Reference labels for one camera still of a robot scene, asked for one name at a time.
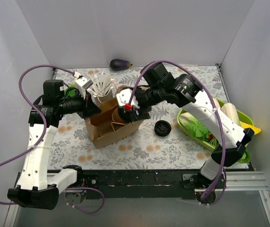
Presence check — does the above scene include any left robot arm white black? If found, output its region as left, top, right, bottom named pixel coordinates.
left=8, top=77, right=101, bottom=210

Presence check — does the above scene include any green bok choy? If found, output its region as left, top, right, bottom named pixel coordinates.
left=64, top=83, right=76, bottom=97

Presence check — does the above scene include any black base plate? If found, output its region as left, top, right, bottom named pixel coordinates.
left=81, top=169, right=212, bottom=200

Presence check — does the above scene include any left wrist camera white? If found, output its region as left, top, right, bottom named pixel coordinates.
left=73, top=71, right=93, bottom=100

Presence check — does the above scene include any brown paper bag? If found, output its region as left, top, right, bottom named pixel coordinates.
left=85, top=97, right=143, bottom=149

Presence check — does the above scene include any purple eggplant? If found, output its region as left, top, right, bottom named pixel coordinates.
left=109, top=59, right=133, bottom=71

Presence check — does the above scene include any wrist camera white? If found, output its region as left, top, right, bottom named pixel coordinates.
left=73, top=71, right=93, bottom=100
left=116, top=88, right=139, bottom=111

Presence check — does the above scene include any yellow pepper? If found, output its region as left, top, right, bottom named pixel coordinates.
left=240, top=122, right=261, bottom=135

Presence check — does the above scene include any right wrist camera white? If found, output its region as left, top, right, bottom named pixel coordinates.
left=116, top=88, right=139, bottom=111

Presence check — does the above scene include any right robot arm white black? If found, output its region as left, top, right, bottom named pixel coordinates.
left=116, top=61, right=254, bottom=188

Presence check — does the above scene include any green leafy lettuce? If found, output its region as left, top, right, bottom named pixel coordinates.
left=179, top=112, right=212, bottom=140

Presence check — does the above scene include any stack of black lids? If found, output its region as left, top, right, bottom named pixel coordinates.
left=154, top=120, right=171, bottom=137

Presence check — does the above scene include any grey straw holder cup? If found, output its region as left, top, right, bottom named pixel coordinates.
left=100, top=90, right=113, bottom=102

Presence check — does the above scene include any bundle of white straws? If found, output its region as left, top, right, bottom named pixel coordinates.
left=90, top=72, right=115, bottom=97

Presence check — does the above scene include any brown paper coffee cup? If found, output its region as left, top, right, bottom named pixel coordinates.
left=112, top=107, right=131, bottom=125

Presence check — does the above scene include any napa cabbage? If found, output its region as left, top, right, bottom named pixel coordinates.
left=221, top=103, right=241, bottom=126

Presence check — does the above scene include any aluminium frame rail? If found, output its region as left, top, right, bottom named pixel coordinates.
left=3, top=172, right=270, bottom=227

